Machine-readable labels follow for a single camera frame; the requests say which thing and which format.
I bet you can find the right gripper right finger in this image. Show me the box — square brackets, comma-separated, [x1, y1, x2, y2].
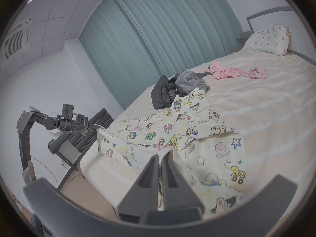
[162, 152, 205, 218]

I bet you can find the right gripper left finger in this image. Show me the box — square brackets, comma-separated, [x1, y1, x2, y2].
[118, 155, 160, 222]

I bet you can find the white printed pyjama top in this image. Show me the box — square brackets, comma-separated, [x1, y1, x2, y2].
[96, 87, 248, 216]

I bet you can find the bed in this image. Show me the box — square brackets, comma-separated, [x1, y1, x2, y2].
[80, 6, 316, 217]

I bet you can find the dark grey dressing table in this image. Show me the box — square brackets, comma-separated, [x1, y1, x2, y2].
[48, 132, 85, 180]

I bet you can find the black garment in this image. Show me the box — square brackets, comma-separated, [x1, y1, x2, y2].
[151, 71, 210, 110]

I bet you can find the ceiling air conditioner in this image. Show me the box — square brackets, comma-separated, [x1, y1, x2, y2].
[0, 15, 34, 69]

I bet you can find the blue-green curtain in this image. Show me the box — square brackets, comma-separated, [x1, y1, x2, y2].
[79, 0, 244, 112]

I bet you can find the grey garment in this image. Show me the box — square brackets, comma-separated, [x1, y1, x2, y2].
[173, 70, 211, 93]

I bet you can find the pink garment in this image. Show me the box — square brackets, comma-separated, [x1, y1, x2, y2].
[198, 61, 269, 81]

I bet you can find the grey bedside table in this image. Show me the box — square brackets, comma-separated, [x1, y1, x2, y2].
[231, 31, 253, 53]

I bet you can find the white printed pillow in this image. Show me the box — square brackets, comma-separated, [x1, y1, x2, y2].
[242, 25, 292, 57]

